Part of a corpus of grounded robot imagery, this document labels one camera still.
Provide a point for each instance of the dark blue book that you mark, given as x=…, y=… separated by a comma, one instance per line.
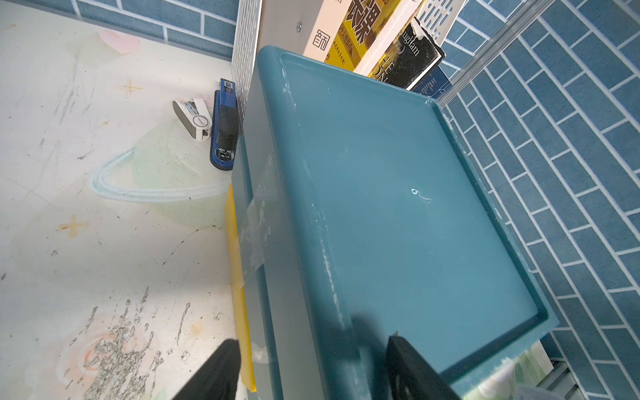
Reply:
x=434, y=85

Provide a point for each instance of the white file folder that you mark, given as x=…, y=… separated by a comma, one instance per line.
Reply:
x=326, y=22

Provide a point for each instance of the white file organizer rack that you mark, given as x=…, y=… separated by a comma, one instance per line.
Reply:
x=287, y=25

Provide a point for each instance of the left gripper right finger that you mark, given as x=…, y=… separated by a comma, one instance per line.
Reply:
x=410, y=376

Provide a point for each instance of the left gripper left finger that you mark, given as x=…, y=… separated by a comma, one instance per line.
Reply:
x=218, y=378

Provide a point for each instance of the yellow book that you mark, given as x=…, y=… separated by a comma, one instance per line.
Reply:
x=363, y=22

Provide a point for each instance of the black and gold book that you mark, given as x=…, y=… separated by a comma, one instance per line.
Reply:
x=409, y=58

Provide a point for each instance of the blue stapler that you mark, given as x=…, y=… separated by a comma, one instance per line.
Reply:
x=225, y=130

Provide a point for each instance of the teal drawer cabinet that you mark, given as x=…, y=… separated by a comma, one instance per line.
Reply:
x=359, y=217

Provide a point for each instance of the small white stapler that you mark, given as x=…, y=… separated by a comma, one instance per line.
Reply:
x=195, y=117

